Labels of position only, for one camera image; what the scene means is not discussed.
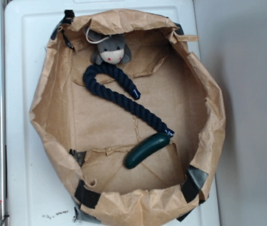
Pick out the dark green plastic pickle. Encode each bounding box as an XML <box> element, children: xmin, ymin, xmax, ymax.
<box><xmin>124</xmin><ymin>133</ymin><xmax>170</xmax><ymax>169</ymax></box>

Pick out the brown paper bag tray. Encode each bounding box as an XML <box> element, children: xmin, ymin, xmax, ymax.
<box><xmin>30</xmin><ymin>9</ymin><xmax>226</xmax><ymax>226</ymax></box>

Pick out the grey plush donkey toy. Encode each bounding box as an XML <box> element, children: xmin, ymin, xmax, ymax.
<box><xmin>84</xmin><ymin>27</ymin><xmax>132</xmax><ymax>65</ymax></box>

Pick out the white plastic bin lid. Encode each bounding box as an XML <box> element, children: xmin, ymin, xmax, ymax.
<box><xmin>4</xmin><ymin>0</ymin><xmax>221</xmax><ymax>226</ymax></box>

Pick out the navy blue twisted rope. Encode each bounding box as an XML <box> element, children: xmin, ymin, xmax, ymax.
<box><xmin>83</xmin><ymin>64</ymin><xmax>175</xmax><ymax>138</ymax></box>

